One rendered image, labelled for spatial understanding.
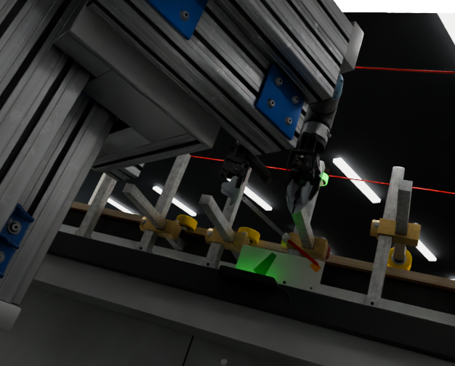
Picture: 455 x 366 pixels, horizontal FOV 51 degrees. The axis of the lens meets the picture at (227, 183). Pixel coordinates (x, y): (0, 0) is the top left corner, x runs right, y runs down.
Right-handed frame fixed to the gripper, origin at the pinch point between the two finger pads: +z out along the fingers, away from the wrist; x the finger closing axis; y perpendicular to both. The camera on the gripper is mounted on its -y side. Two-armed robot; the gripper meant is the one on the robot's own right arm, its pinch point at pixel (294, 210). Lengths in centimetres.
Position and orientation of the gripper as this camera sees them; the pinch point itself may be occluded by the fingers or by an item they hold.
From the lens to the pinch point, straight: 121.6
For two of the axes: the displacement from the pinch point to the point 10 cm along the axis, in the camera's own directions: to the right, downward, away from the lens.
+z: -3.2, 8.4, -4.3
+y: -2.6, -5.1, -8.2
